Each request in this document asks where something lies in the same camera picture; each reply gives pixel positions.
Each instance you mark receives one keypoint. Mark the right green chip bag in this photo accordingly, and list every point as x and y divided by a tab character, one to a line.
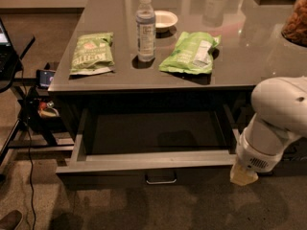
193	54

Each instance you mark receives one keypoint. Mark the grey top drawer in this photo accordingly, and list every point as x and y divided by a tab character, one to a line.
152	148

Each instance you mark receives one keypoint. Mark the black laptop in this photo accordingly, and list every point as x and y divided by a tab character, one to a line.
9	59

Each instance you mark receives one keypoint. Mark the jar of snacks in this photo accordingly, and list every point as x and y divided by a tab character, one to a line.
295	28

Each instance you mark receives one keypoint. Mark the black side stand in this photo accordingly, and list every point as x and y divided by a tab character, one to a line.
25	90

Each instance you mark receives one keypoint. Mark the green chip bag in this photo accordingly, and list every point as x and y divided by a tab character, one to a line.
193	54
92	55

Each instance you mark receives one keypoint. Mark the white bowl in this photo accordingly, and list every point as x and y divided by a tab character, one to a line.
164	20

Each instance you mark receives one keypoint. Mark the clear plastic water bottle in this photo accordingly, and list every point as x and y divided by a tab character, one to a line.
145	22

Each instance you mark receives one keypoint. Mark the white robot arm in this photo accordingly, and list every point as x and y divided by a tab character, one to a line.
288	85

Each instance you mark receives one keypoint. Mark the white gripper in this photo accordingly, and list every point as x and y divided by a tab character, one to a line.
255	159

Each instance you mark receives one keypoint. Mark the brown shoe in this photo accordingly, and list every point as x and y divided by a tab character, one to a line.
11	220

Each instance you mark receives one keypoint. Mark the left green chip bag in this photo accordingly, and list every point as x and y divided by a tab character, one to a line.
92	55

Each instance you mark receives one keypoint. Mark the small colourful items on stand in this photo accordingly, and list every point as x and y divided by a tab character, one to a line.
47	110

